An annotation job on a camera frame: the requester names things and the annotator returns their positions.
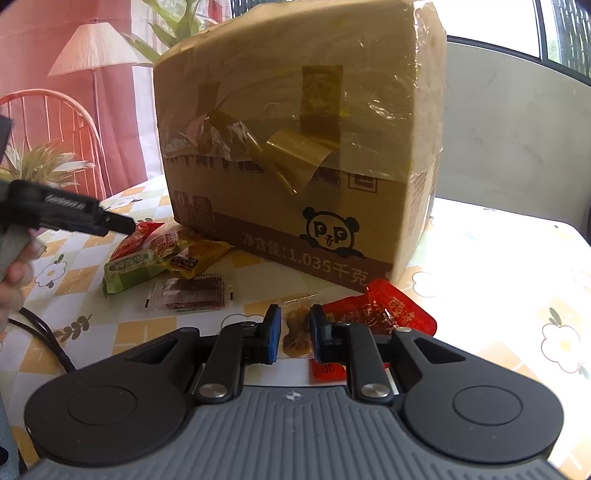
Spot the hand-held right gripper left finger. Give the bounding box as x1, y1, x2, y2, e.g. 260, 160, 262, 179
124, 305, 282, 407

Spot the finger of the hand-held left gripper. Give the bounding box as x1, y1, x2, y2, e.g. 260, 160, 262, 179
99, 210, 138, 236

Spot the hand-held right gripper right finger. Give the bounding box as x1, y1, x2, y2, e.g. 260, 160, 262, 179
310, 305, 467, 406

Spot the clear packet with brown snack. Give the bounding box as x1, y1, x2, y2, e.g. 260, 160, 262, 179
278, 295, 320, 359

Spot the green snack packet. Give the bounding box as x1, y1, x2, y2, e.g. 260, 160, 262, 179
102, 250, 168, 296

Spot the small reddish snack packet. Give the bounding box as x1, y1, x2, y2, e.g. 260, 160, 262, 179
151, 231, 186, 258

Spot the large red snack packet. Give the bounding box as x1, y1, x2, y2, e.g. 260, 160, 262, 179
309, 278, 438, 388

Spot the yellow snack packet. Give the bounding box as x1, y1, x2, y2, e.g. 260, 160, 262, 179
167, 236, 232, 278

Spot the clear packet with dark snack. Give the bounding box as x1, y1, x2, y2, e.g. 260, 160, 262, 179
142, 273, 234, 314

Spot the taped cardboard box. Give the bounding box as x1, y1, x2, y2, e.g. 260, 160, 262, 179
152, 0, 448, 294

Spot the person's left hand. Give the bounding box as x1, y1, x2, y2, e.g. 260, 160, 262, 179
0, 237, 47, 333

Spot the checked floral tablecloth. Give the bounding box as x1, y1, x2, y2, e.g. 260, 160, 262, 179
0, 173, 591, 469

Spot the black cable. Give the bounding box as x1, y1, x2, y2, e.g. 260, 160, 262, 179
17, 308, 77, 373

